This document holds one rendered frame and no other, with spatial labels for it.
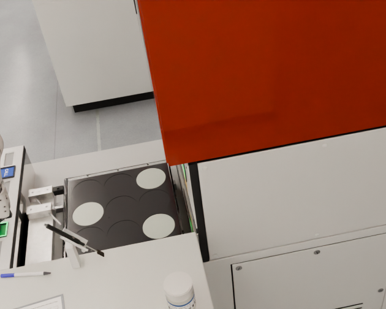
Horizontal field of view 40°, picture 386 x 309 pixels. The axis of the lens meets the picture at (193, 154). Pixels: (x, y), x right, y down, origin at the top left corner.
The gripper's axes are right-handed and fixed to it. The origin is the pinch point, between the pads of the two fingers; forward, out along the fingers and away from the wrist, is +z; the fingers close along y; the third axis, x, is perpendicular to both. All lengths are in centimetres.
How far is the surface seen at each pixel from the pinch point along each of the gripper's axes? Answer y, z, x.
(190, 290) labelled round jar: -50, -18, 40
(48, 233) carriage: -14.9, 7.3, -2.6
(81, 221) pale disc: -25.0, 3.2, -3.2
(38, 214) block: -11.4, 6.5, -10.3
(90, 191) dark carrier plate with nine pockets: -28.1, 2.6, -16.0
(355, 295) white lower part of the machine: -119, 28, 16
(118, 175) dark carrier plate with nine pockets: -37.7, 0.5, -21.2
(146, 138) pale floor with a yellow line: -65, 87, -151
